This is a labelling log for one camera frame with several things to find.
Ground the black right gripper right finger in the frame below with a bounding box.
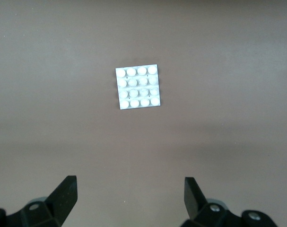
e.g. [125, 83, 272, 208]
[181, 177, 280, 227]

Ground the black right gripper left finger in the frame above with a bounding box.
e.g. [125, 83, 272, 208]
[0, 175, 78, 227]

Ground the white studded base plate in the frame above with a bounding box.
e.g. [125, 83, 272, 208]
[115, 63, 162, 110]

